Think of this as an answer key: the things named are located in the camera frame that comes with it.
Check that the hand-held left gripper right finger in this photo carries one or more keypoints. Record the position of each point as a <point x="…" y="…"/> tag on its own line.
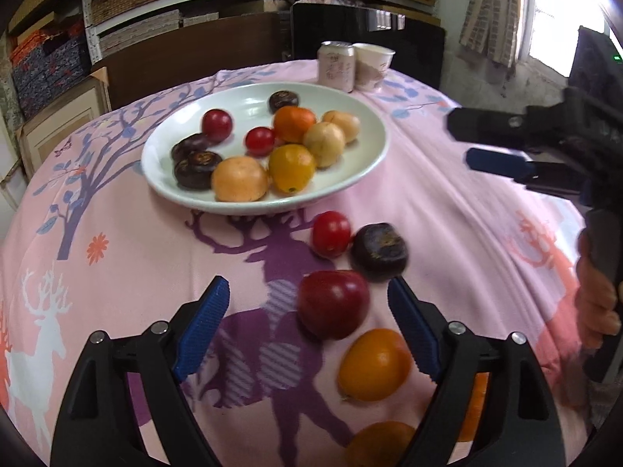
<point x="413" y="331"/>

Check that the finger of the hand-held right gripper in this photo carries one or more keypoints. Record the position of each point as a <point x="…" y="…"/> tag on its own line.
<point x="501" y="164"/>
<point x="486" y="124"/>

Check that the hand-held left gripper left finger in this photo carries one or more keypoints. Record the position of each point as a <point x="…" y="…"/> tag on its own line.
<point x="204" y="328"/>

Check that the small orange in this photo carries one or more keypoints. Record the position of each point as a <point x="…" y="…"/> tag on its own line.
<point x="375" y="365"/>
<point x="474" y="408"/>
<point x="382" y="445"/>

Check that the large dark water chestnut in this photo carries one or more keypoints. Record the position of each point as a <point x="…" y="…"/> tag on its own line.
<point x="379" y="252"/>

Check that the red cherry tomato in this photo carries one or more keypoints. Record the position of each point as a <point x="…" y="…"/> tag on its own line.
<point x="259" y="141"/>
<point x="331" y="233"/>

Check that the white oval plate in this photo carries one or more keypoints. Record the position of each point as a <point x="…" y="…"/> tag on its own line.
<point x="355" y="170"/>

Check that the small yellow passion fruit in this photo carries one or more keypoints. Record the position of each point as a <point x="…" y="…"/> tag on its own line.
<point x="325" y="145"/>
<point x="344" y="124"/>

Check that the large yellow passion fruit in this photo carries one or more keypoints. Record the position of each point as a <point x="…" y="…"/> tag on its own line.
<point x="241" y="180"/>

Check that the greenish yellow orange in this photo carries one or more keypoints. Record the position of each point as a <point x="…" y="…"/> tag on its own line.
<point x="292" y="168"/>

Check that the large orange tangerine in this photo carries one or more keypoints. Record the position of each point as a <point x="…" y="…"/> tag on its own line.
<point x="293" y="124"/>

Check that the person's right hand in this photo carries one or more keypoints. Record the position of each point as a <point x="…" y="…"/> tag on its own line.
<point x="596" y="296"/>

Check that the pink deer print tablecloth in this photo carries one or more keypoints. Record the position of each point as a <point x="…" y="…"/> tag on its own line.
<point x="462" y="253"/>

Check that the black chair back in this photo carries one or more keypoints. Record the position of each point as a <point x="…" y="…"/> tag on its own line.
<point x="413" y="48"/>

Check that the woven checkered curtain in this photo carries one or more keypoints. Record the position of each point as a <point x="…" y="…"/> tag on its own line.
<point x="491" y="14"/>

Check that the printed paper cup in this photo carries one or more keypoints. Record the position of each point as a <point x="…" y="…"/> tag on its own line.
<point x="372" y="68"/>

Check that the window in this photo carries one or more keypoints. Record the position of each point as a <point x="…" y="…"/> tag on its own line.
<point x="555" y="9"/>

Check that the pink drink can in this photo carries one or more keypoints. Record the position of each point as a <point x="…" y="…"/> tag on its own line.
<point x="336" y="68"/>

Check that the dark brown chair back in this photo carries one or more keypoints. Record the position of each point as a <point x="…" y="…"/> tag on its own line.
<point x="194" y="56"/>

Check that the stack of blue patterned boxes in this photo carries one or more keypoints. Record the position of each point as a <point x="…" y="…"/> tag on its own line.
<point x="51" y="75"/>

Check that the metal shelf rack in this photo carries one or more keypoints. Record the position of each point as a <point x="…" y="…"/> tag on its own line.
<point x="90" y="24"/>

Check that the stack of red patterned boxes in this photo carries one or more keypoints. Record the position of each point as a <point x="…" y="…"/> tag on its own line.
<point x="41" y="41"/>

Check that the beige picture frame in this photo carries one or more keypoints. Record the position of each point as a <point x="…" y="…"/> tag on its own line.
<point x="58" y="116"/>

